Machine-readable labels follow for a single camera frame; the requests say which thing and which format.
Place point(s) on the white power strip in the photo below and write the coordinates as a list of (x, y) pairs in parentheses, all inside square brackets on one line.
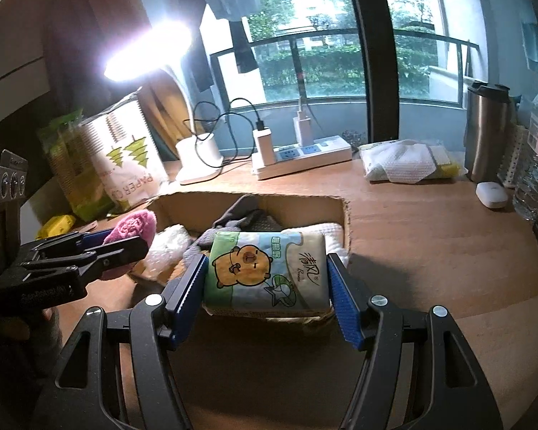
[(314, 156)]

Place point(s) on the white perforated rack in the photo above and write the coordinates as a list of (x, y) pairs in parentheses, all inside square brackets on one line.
[(513, 156)]

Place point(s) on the white earbuds case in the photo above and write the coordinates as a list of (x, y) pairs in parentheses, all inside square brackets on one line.
[(492, 195)]

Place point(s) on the dark window post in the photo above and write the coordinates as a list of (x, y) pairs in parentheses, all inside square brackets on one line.
[(370, 53)]

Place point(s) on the balcony railing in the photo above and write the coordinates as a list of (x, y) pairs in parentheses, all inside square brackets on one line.
[(331, 38)]

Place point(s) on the brown curtain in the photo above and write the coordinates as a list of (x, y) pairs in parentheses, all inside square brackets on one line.
[(94, 18)]

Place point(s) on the pink sock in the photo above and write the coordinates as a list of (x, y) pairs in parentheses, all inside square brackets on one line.
[(132, 226)]

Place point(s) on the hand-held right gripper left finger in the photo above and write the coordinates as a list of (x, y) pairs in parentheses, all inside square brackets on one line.
[(188, 298)]

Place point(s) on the white desk lamp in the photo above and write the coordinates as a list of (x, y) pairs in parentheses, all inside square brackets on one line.
[(197, 156)]

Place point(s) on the paper cups package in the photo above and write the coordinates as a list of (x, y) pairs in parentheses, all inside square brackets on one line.
[(125, 161)]

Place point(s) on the hanging dark garment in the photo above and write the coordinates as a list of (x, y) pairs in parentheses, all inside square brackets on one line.
[(197, 45)]

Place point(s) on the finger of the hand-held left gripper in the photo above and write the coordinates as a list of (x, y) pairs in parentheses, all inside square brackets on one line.
[(89, 238), (121, 253)]

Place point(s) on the hanging dark sock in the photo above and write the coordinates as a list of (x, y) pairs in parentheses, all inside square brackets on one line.
[(243, 47)]

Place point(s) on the clear tissue pack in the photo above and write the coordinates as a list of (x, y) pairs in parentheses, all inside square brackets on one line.
[(403, 163)]

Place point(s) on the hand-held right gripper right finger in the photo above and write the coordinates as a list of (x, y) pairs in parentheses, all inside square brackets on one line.
[(343, 304)]

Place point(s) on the cardboard box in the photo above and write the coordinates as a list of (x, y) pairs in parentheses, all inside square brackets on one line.
[(296, 208)]

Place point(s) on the steel thermos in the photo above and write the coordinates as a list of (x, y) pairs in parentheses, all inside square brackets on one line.
[(488, 134)]

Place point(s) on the grey cloth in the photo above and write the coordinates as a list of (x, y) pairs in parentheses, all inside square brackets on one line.
[(246, 215)]

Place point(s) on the white bubble wrap piece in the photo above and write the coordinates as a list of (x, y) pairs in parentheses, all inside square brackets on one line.
[(168, 246)]

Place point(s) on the green yellow packet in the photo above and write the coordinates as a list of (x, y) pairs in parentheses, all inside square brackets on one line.
[(67, 165)]

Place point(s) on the person's left forearm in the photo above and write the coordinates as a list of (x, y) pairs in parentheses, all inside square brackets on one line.
[(51, 340)]

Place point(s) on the bear print tissue pack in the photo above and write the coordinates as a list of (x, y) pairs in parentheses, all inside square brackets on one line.
[(264, 273)]

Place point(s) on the round wooden board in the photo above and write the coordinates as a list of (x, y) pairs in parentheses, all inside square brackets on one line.
[(170, 107)]

